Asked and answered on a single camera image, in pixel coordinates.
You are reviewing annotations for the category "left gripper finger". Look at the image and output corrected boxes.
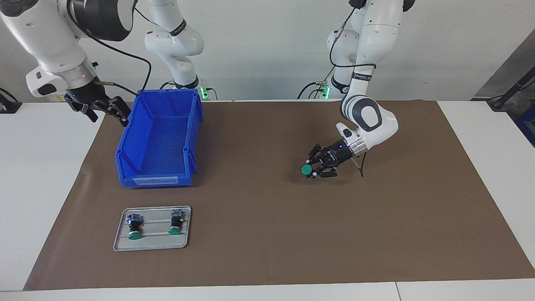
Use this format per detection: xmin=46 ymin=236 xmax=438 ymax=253
xmin=307 ymin=144 xmax=331 ymax=164
xmin=308 ymin=166 xmax=339 ymax=179

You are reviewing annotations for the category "blue plastic storage bin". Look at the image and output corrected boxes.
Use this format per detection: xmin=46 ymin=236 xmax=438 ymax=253
xmin=115 ymin=89 xmax=204 ymax=189

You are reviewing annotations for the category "black clamp object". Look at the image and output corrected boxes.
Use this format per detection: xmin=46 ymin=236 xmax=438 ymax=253
xmin=0 ymin=87 xmax=22 ymax=114

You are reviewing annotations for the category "brown table mat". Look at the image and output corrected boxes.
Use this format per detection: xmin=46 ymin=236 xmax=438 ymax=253
xmin=23 ymin=100 xmax=535 ymax=291

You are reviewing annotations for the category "grey metal tray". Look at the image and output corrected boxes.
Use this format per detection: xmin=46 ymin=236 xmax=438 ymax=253
xmin=113 ymin=205 xmax=192 ymax=252

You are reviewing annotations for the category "black stand pole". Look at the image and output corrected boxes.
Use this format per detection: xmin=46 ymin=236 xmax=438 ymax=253
xmin=487 ymin=67 xmax=535 ymax=111

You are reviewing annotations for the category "blue crate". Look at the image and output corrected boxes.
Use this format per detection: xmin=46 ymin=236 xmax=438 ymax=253
xmin=515 ymin=105 xmax=535 ymax=148

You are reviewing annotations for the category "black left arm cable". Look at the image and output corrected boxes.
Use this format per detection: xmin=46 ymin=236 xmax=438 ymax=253
xmin=329 ymin=0 xmax=377 ymax=179

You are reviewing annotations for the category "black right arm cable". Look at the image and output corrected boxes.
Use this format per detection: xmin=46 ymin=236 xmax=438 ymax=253
xmin=67 ymin=0 xmax=152 ymax=96

